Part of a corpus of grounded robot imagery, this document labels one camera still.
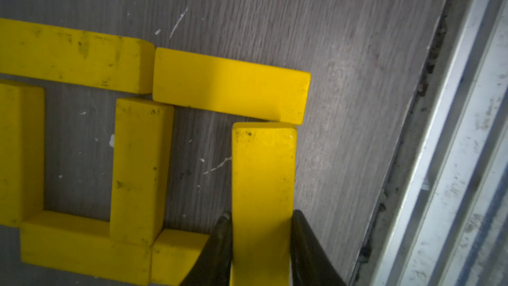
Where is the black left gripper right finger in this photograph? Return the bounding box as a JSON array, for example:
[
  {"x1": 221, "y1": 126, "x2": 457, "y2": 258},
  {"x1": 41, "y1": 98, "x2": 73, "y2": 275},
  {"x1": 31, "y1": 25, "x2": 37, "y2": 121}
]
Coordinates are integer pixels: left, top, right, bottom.
[{"x1": 290, "y1": 210, "x2": 347, "y2": 286}]

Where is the yellow block top bar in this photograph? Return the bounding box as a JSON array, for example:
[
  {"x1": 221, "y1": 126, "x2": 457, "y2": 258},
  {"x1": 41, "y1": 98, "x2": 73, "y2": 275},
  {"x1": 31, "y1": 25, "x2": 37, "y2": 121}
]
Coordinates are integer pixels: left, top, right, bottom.
[{"x1": 1, "y1": 79, "x2": 45, "y2": 228}]

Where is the yellow block bar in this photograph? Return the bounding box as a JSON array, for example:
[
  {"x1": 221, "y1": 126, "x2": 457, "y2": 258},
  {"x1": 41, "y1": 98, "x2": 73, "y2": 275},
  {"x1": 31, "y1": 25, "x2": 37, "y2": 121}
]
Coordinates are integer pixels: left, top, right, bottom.
[
  {"x1": 1, "y1": 79, "x2": 45, "y2": 228},
  {"x1": 110, "y1": 98, "x2": 175, "y2": 246}
]

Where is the yellow block vertical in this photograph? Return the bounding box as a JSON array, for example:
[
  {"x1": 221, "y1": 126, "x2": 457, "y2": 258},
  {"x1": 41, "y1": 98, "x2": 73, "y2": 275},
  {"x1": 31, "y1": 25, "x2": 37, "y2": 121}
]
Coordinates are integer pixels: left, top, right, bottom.
[
  {"x1": 151, "y1": 229, "x2": 209, "y2": 285},
  {"x1": 20, "y1": 211, "x2": 152, "y2": 285},
  {"x1": 1, "y1": 19, "x2": 156, "y2": 95}
]

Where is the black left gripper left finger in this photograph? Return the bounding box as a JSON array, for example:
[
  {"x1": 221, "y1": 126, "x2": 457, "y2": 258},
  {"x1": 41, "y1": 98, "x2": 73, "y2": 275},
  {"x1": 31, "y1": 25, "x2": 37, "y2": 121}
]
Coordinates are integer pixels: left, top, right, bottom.
[{"x1": 180, "y1": 211, "x2": 233, "y2": 286}]

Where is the yellow block spare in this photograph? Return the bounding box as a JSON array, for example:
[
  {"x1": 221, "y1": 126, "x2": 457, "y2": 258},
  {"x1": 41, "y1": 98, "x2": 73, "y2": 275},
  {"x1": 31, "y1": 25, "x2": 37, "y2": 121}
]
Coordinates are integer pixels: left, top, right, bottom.
[
  {"x1": 230, "y1": 123, "x2": 298, "y2": 285},
  {"x1": 152, "y1": 48, "x2": 311, "y2": 125}
]

